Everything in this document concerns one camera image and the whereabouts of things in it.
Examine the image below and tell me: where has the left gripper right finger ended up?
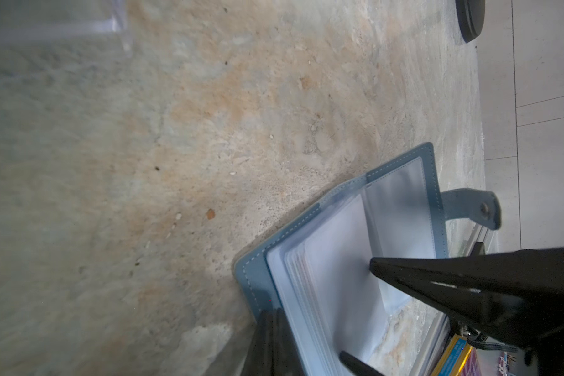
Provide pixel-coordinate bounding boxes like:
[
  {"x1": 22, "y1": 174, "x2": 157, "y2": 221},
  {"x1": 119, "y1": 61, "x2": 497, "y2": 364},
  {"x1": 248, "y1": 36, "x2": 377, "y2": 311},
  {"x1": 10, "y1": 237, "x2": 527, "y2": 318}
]
[{"x1": 369, "y1": 248, "x2": 564, "y2": 349}]

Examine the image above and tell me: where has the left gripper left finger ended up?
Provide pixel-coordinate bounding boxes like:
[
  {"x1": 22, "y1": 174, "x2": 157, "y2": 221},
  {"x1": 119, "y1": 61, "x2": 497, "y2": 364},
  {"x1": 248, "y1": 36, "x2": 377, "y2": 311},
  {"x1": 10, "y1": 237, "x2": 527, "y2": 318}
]
[{"x1": 241, "y1": 308, "x2": 306, "y2": 376}]

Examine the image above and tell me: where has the blue card holder wallet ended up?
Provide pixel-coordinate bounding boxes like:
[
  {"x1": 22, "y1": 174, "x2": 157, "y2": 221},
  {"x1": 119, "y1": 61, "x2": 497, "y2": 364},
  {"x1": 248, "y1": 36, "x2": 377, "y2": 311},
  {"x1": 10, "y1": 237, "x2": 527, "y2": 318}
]
[{"x1": 233, "y1": 143, "x2": 501, "y2": 375}]

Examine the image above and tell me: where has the pink orange patterned card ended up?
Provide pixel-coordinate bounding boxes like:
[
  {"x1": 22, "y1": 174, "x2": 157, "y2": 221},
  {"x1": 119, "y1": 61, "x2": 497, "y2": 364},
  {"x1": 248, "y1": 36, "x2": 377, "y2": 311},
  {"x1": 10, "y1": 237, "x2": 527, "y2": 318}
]
[{"x1": 430, "y1": 335, "x2": 482, "y2": 376}]

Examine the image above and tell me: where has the beige microphone on stand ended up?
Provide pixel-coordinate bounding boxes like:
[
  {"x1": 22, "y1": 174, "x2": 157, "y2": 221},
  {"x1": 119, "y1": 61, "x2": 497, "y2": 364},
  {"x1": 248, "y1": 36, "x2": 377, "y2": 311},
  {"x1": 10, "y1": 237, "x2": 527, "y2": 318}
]
[{"x1": 455, "y1": 0, "x2": 486, "y2": 43}]

